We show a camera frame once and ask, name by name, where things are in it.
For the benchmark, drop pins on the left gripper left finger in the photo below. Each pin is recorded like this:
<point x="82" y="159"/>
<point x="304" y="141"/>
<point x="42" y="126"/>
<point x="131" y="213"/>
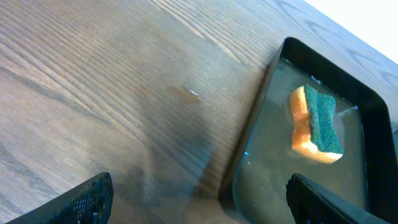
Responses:
<point x="87" y="203"/>

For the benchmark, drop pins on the black rectangular water tray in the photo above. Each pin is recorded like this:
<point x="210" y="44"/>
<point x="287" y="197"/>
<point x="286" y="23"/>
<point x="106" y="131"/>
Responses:
<point x="254" y="187"/>

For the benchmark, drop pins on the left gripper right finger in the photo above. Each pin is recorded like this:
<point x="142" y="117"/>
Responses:
<point x="310" y="202"/>

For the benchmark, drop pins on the green yellow sponge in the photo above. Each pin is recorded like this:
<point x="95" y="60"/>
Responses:
<point x="314" y="135"/>

